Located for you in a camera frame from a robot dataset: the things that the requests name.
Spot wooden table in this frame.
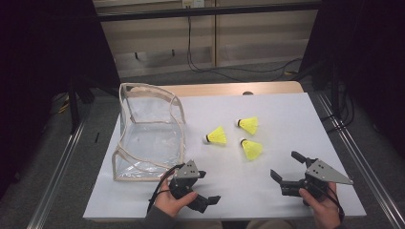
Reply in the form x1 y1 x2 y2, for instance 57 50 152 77
120 80 305 98

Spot person's left hand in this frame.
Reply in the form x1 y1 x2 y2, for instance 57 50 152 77
155 179 199 219

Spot yellow floor cable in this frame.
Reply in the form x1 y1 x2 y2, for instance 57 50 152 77
51 92 73 115

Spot black metal stand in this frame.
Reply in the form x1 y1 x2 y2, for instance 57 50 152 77
66 75 96 135

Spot aluminium floor rail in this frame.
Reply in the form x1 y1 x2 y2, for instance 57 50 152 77
316 92 405 229
27 104 94 229

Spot black horizontal bar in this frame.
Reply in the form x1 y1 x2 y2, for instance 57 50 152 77
95 2 323 23

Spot dark curtain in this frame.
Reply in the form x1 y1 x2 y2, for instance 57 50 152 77
299 0 405 156
0 0 120 192

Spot left hand-held gripper black cable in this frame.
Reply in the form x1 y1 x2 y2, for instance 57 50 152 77
146 162 185 215

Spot clear plastic bag beige trim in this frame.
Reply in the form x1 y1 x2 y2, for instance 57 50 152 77
111 82 187 183

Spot right hand-held gripper black cable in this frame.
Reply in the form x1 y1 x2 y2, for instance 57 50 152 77
326 185 346 223

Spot black floor cables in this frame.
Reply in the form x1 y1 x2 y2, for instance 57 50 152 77
319 82 356 133

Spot hand-held gripper black cable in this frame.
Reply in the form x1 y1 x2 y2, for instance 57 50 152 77
146 162 185 215
326 185 346 223

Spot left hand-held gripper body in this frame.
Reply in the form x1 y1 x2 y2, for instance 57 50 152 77
167 159 211 215

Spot yellow shuttlecock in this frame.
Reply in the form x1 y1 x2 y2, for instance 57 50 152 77
239 137 264 161
235 116 260 136
202 125 228 146

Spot person's right hand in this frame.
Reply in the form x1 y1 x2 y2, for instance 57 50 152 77
298 182 342 229

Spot white table board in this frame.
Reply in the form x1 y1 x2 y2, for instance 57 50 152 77
82 92 368 222

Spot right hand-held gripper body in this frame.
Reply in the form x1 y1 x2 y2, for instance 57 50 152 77
280 157 354 202

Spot white wall socket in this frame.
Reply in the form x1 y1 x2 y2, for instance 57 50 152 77
181 0 205 9

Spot black wall cable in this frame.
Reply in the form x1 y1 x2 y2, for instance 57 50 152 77
186 6 304 82

